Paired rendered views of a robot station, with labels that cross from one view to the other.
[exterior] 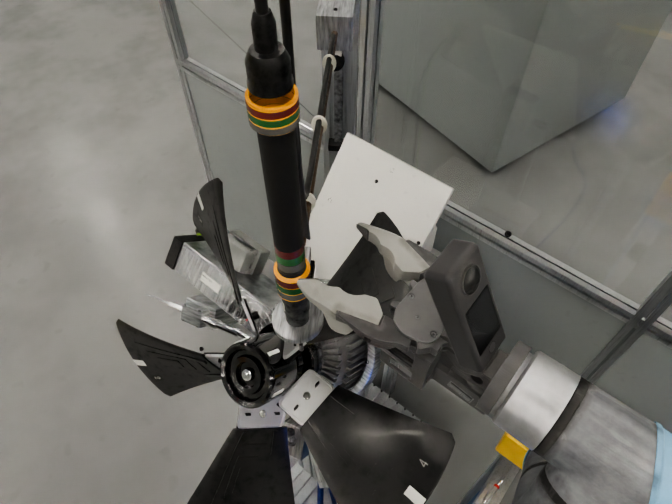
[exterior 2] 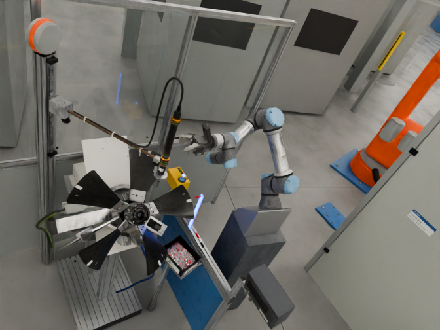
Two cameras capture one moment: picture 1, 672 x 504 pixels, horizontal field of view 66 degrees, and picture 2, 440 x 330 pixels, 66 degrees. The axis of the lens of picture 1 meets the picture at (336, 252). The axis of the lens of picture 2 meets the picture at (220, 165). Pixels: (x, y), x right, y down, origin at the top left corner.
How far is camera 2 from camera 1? 1.44 m
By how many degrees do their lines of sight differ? 59
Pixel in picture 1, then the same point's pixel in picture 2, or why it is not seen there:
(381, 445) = (174, 199)
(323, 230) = not seen: hidden behind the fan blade
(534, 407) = (220, 139)
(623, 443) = (228, 135)
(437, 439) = (180, 188)
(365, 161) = (95, 145)
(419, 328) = (203, 141)
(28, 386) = not seen: outside the picture
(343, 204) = (97, 163)
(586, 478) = (229, 143)
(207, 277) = (77, 220)
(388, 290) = not seen: hidden behind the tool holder
